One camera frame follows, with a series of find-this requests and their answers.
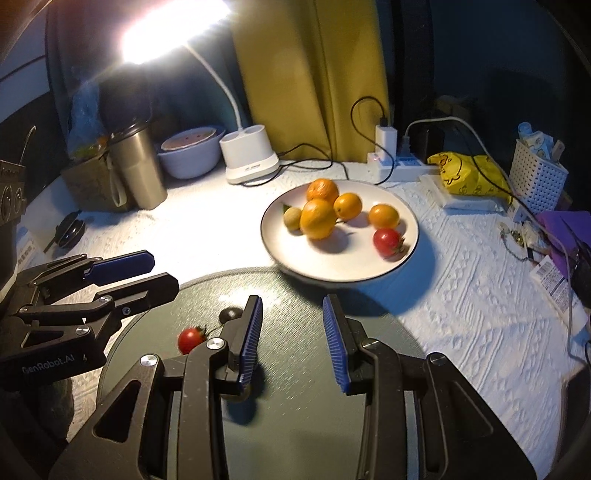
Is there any large orange with leaf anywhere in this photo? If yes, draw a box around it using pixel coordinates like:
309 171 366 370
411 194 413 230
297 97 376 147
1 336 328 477
299 198 339 241

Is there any small orange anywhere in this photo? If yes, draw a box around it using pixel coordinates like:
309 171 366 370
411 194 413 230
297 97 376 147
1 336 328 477
333 192 363 220

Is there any white printed box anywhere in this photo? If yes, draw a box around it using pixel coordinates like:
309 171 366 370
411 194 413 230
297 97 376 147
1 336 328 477
17 227 38 267

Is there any white plate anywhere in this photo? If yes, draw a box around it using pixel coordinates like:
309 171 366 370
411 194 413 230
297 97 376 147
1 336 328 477
260 180 420 283

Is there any large orange with stem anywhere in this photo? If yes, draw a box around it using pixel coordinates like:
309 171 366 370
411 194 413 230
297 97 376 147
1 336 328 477
306 178 340 204

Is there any white flat package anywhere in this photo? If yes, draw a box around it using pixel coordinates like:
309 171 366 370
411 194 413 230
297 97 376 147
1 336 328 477
420 175 506 210

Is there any black power adapter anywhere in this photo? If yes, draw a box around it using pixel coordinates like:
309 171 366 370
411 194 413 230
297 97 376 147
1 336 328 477
406 127 446 160

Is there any white printed packet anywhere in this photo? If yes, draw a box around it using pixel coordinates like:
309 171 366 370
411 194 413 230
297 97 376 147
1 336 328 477
529 256 587 324

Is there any clear plastic bag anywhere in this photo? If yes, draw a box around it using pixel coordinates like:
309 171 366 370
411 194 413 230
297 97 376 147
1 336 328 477
69 83 116 160

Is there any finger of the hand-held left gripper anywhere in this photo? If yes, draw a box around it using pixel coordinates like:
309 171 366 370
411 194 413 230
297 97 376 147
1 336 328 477
30 250 155 301
14 272 180 344

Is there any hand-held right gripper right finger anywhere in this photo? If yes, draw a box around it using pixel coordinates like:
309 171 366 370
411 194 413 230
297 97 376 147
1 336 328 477
322 294 539 480

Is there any white desk lamp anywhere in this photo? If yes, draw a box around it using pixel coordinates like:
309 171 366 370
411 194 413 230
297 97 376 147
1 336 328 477
119 0 281 186

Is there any white basket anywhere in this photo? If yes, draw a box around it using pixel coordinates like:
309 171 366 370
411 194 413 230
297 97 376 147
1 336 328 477
509 122 570 215

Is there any red cherry tomato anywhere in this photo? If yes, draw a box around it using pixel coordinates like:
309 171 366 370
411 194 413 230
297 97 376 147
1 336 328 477
178 326 207 355
373 228 409 259

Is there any white power strip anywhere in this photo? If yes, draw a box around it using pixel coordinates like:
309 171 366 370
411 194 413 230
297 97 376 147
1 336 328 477
367 152 439 183

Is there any small yellow citrus fruit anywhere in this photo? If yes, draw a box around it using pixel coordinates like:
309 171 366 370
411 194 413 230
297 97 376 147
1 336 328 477
368 204 400 230

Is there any black cable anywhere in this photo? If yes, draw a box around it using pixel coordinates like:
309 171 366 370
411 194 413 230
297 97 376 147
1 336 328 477
240 97 389 188

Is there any white tablecloth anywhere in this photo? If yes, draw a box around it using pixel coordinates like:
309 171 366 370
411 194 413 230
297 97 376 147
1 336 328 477
14 159 591 480

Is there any white charger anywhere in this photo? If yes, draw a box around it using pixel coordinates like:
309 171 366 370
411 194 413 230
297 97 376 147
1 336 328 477
375 124 398 158

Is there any yellow snack bag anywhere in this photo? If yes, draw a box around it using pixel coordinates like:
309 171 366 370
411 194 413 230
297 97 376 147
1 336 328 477
427 151 513 201

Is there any black round case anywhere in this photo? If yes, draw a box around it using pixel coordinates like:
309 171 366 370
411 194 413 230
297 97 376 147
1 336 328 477
44 211 88 252

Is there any steel tumbler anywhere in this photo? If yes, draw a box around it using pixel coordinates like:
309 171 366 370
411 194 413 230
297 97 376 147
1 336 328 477
108 121 168 210

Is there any yellow curtain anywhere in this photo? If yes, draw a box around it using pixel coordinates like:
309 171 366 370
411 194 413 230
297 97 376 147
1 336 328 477
231 0 391 163

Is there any grey round tray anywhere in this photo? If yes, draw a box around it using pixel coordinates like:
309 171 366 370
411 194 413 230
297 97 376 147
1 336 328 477
95 267 428 480

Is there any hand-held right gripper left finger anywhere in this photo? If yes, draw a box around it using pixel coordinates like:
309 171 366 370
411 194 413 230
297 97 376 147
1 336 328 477
48 294 265 480

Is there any purple bowl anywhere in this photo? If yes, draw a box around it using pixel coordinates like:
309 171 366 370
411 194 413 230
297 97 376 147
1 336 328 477
157 127 227 180

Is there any small keychain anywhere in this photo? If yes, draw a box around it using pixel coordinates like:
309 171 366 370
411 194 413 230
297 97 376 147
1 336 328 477
499 222 542 260

